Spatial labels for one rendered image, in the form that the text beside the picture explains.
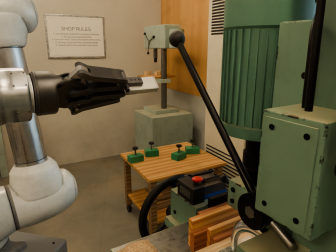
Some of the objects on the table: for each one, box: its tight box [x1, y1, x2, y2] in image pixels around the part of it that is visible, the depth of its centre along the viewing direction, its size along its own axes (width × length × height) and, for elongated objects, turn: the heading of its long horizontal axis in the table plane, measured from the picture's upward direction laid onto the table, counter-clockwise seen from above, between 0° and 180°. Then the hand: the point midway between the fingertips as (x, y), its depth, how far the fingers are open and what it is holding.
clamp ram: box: [208, 191, 228, 208], centre depth 82 cm, size 9×8×9 cm
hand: (140, 85), depth 59 cm, fingers closed
